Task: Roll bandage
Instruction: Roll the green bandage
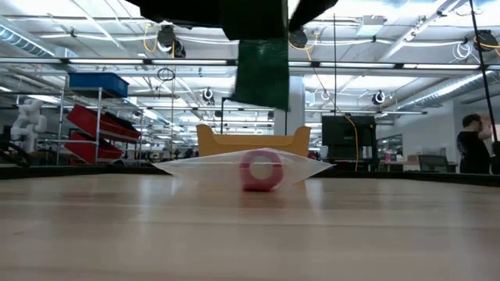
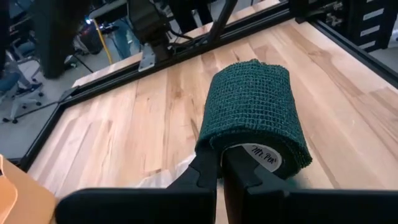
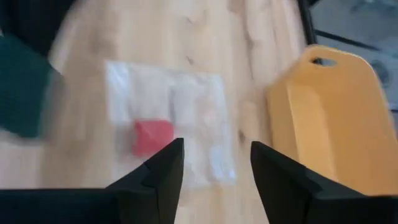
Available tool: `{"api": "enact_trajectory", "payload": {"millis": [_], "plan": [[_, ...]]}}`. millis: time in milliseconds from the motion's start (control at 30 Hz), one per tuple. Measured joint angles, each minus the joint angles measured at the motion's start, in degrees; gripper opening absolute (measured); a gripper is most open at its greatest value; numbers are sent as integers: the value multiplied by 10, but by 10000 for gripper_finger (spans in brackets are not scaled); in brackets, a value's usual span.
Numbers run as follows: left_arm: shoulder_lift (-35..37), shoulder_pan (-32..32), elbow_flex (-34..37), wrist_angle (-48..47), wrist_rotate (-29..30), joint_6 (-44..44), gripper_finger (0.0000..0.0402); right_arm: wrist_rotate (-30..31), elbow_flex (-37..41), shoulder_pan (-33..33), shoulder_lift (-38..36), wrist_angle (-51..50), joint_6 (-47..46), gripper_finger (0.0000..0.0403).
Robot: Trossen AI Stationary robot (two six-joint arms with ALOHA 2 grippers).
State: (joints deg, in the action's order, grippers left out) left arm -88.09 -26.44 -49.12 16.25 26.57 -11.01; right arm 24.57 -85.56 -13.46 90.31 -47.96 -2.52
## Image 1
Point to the blue plastic crate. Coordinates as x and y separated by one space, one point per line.
97 84

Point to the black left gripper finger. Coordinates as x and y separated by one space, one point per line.
254 19

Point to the person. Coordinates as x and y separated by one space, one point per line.
470 148

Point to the black equipment box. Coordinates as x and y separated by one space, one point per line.
343 136

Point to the metal storage rack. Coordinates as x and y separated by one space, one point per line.
60 125

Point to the thin black vertical pole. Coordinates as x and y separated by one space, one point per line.
334 58

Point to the red plastic bin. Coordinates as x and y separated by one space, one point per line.
93 121
86 150

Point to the red elastic bandage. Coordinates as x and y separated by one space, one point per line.
250 179

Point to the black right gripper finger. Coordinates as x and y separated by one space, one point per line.
312 9

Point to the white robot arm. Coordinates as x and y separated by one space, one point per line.
29 121

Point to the dark green elastic bandage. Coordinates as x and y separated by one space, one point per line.
261 74

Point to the long ceiling light strip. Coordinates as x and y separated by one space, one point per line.
105 61

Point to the yellow plastic bin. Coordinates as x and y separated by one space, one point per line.
254 144

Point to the clear plastic zip bag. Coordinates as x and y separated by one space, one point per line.
195 168

